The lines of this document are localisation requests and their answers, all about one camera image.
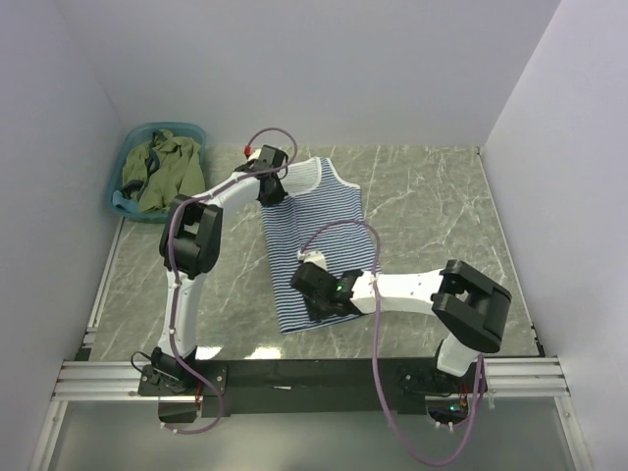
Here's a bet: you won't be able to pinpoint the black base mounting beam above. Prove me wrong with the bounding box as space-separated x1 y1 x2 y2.
137 357 483 423

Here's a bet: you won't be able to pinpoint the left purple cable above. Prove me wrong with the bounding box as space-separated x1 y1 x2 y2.
166 128 299 436

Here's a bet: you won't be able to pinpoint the teal plastic laundry basket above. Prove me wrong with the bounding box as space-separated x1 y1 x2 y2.
107 122 207 223

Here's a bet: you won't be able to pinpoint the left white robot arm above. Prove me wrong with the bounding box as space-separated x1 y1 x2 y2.
150 145 288 394

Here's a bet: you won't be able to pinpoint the blue white striped tank top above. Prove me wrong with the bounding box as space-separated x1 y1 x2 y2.
261 157 375 335

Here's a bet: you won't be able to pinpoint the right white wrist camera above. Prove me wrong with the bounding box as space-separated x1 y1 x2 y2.
297 250 327 270

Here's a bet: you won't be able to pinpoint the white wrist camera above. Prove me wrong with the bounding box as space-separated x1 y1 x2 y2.
243 145 261 169
297 250 327 270

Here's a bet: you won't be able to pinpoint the olive green tank top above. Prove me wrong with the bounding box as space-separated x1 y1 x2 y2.
114 129 206 214

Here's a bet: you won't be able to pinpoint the purple cable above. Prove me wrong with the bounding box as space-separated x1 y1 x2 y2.
166 128 299 436
298 219 487 466

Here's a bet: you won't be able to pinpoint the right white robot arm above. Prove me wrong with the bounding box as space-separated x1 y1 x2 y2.
290 260 512 392

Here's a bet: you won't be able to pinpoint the aluminium extrusion frame rail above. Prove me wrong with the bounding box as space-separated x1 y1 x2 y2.
53 212 593 470

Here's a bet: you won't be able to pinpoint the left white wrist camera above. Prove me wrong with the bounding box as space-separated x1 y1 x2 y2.
243 145 261 169

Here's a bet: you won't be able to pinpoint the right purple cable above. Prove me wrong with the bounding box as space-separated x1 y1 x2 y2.
298 219 487 466

